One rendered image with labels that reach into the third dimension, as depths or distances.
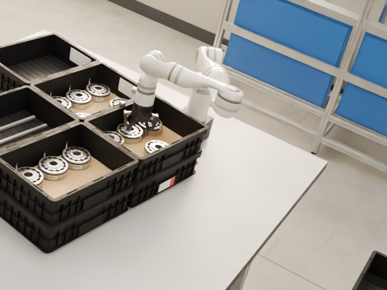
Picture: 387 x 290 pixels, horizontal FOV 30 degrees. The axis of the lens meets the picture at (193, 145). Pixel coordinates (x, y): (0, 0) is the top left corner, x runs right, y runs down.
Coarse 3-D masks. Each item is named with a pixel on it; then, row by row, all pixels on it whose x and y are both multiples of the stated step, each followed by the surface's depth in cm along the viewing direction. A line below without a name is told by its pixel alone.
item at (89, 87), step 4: (92, 84) 302; (96, 84) 303; (100, 84) 303; (88, 88) 298; (92, 88) 299; (104, 88) 301; (108, 88) 302; (88, 92) 297; (92, 92) 297; (96, 92) 297; (100, 92) 298; (104, 92) 298; (108, 92) 299; (100, 96) 296
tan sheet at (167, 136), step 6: (162, 126) 292; (162, 132) 288; (168, 132) 289; (174, 132) 290; (144, 138) 282; (150, 138) 283; (156, 138) 284; (162, 138) 285; (168, 138) 285; (174, 138) 286; (180, 138) 287; (126, 144) 275; (132, 144) 276; (138, 144) 277; (144, 144) 278; (132, 150) 273; (138, 150) 274
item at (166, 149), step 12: (156, 96) 291; (120, 108) 277; (84, 120) 264; (192, 120) 282; (204, 132) 278; (120, 144) 256; (168, 144) 263; (180, 144) 267; (144, 156) 253; (156, 156) 257
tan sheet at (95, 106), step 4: (112, 96) 303; (116, 96) 304; (108, 100) 300; (92, 104) 295; (96, 104) 295; (100, 104) 296; (104, 104) 297; (108, 104) 297; (72, 108) 289; (88, 108) 291; (92, 108) 292; (96, 108) 293; (100, 108) 293; (104, 108) 294; (76, 112) 287; (80, 112) 287; (84, 112) 288; (88, 112) 289; (92, 112) 289
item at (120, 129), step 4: (120, 124) 280; (120, 128) 278; (136, 128) 280; (140, 128) 281; (120, 132) 276; (124, 132) 276; (136, 132) 278; (140, 132) 279; (124, 136) 275; (128, 136) 274; (132, 136) 275; (136, 136) 276
